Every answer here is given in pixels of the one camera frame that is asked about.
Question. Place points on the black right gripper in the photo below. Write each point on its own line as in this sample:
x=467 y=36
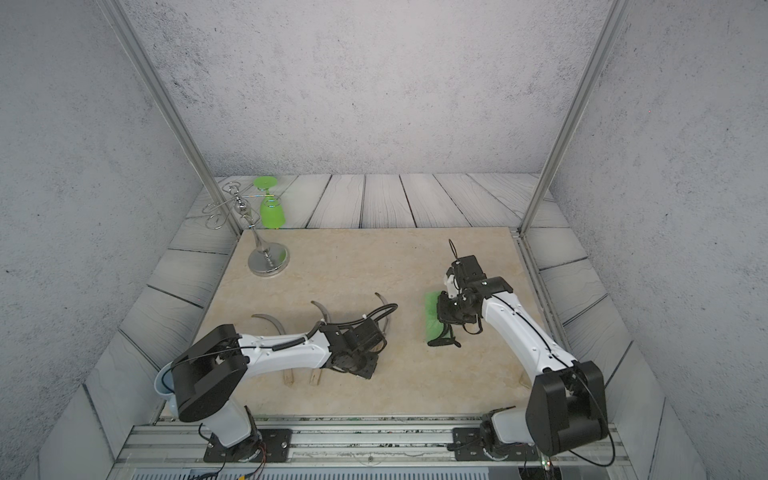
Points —
x=444 y=313

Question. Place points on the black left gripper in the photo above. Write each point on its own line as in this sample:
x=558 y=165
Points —
x=369 y=373

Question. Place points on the green fluffy rag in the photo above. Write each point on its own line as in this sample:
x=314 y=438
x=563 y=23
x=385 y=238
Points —
x=434 y=329

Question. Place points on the sickle with wooden handle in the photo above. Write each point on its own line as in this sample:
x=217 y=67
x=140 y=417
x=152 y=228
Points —
x=385 y=317

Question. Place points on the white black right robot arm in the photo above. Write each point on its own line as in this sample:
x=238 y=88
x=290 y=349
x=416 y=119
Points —
x=567 y=402

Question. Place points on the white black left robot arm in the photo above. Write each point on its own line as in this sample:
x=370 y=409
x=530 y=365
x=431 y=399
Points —
x=200 y=383

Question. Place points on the chrome glass rack stand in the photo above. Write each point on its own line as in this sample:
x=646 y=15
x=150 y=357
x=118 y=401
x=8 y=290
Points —
x=267 y=259

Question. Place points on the light blue mug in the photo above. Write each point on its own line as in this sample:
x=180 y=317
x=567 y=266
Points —
x=163 y=385

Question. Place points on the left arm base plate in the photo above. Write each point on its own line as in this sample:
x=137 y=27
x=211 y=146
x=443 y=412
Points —
x=266 y=445

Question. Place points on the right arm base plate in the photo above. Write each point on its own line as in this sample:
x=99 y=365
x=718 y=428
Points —
x=475 y=444

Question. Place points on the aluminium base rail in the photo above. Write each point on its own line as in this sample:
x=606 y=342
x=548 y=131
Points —
x=398 y=447

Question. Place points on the aluminium frame post right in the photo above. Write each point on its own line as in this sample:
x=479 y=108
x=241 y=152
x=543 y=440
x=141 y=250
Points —
x=610 y=30

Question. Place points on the aluminium frame post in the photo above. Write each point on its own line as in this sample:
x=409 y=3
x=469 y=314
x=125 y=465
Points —
x=610 y=30
x=129 y=40

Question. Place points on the aluminium frame post left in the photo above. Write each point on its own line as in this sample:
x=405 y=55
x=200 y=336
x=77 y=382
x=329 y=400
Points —
x=129 y=40

